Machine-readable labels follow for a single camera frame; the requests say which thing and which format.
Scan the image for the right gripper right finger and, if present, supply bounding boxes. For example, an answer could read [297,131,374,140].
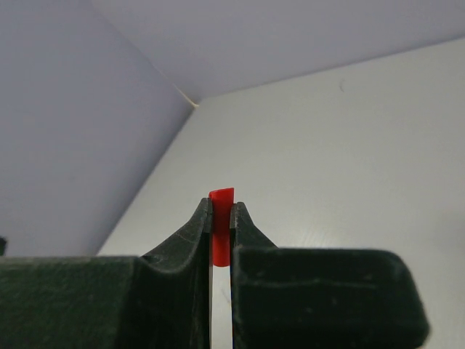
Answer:
[230,202,430,348]

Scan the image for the red pen cap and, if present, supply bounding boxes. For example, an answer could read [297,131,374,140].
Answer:
[209,188,235,268]

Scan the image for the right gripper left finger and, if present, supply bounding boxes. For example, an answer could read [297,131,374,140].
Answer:
[1,198,212,348]

